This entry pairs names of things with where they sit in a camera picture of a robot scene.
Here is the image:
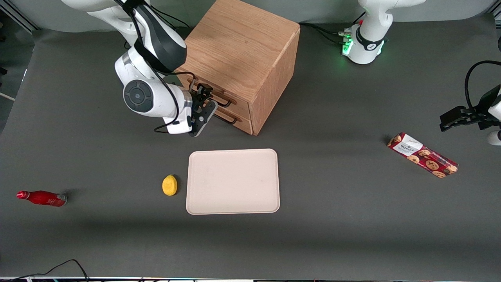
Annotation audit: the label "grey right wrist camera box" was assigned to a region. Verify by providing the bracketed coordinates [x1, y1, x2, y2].
[189, 101, 218, 137]

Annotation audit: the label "red bottle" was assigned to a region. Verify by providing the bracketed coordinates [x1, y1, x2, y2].
[16, 190, 68, 207]

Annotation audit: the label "left gripper's body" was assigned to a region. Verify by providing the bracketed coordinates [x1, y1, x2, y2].
[475, 84, 501, 120]

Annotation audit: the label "black looped cable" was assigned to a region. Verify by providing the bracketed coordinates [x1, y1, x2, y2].
[465, 60, 501, 115]

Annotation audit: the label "yellow lemon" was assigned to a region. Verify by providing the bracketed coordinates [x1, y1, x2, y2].
[162, 175, 178, 196]

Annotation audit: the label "black cable along right arm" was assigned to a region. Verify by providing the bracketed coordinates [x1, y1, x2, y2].
[114, 0, 196, 134]

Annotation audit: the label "oak wooden drawer cabinet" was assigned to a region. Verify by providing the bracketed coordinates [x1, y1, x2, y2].
[174, 0, 301, 136]

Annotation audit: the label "beige rectangular tray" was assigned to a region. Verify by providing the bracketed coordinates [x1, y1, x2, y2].
[186, 148, 281, 215]

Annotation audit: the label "red tartan cookie box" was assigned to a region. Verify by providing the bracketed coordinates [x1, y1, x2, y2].
[387, 132, 459, 179]

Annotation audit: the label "oak drawer with black handle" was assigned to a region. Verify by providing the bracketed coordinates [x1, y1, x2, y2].
[176, 70, 253, 119]
[211, 107, 254, 135]

